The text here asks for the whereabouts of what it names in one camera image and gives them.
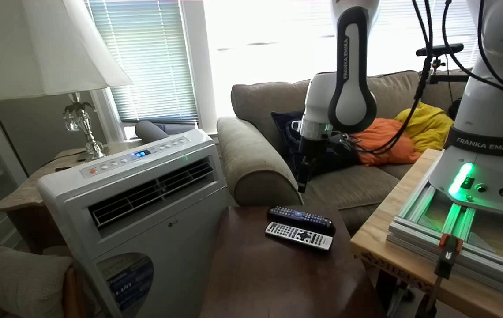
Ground white portable air conditioner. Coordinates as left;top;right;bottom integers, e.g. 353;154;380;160
37;130;228;318

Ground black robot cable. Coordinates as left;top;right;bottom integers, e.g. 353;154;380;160
332;0;503;158

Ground white window blinds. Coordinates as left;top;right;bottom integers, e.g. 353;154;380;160
87;0;196;122

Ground orange pillow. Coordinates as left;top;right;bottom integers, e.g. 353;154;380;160
350;115;422;168

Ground grey exhaust hose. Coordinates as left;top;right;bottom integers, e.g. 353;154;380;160
134;121;171;145

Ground beige armchair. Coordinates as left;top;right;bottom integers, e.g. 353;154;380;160
0;246;73;318

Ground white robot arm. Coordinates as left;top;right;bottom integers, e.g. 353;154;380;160
298;0;503;214

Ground wooden lamp end table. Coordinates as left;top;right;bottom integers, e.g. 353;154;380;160
0;145;148;264

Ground dark wooden side table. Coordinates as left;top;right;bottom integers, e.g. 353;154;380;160
200;205;385;318

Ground white shade table lamp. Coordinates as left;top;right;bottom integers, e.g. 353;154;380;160
0;0;131;161

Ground yellow pillow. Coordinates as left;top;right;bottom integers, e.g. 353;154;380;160
396;103;454;152

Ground beige fabric sofa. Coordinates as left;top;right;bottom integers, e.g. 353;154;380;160
215;69;473;236

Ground black camera on tripod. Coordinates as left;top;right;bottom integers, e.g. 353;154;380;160
415;43;468;85

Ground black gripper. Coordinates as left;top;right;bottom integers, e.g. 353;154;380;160
297;138;344;193

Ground navy blue pillow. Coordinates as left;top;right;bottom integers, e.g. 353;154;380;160
270;110;362;183

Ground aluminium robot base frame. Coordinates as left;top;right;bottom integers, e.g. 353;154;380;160
387;183;503;292

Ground light wooden robot table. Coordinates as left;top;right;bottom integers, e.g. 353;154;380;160
351;151;503;318

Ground black remote control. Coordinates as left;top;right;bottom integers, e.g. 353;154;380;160
267;205;336;236

